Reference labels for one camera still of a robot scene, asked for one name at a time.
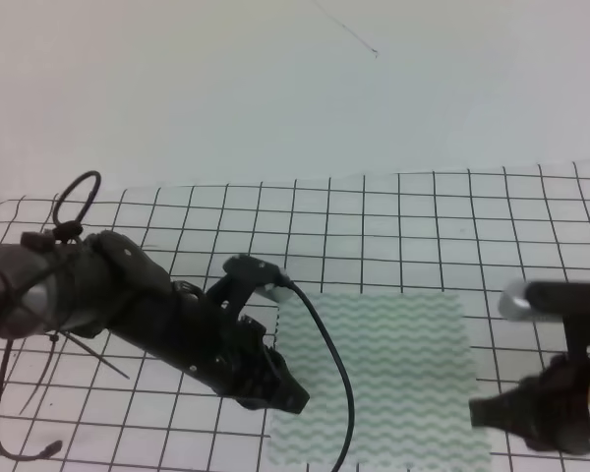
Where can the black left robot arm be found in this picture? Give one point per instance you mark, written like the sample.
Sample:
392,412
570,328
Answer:
63,282

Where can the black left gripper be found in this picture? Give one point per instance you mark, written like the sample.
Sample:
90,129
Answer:
214,341

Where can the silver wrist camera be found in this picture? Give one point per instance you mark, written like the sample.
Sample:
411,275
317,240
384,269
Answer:
275,290
545,301

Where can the green wavy striped towel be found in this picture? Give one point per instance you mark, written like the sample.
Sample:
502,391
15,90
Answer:
412,373

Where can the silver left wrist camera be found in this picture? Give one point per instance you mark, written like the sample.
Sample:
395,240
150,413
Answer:
275,290

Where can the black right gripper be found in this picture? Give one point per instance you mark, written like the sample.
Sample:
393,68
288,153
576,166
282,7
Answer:
560,409

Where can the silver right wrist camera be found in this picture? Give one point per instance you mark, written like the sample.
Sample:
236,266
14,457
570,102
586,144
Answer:
545,301

